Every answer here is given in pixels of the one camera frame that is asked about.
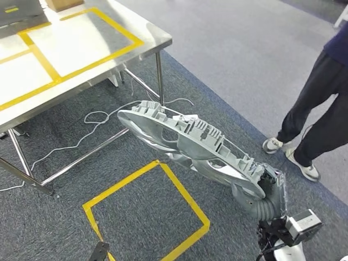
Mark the person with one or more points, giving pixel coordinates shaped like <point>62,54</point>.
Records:
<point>312,108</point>

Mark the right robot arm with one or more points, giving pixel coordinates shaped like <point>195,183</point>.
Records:
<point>287,252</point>

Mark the yellow tape rectangle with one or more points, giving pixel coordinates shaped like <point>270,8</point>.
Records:
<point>122,52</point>
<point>27,96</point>

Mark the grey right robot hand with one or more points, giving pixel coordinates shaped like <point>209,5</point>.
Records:
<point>244,201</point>

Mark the grey plastic wheel hubcap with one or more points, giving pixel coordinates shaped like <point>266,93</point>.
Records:
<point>190,144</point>

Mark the stainless steel workbench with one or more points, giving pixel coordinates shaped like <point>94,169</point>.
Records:
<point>81,47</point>

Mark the brown cardboard box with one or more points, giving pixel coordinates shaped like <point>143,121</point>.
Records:
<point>63,4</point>

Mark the yellow floor tape square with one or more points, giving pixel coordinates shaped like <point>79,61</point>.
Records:
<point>185,194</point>

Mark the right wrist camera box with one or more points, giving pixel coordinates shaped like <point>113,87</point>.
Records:
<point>304,225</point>

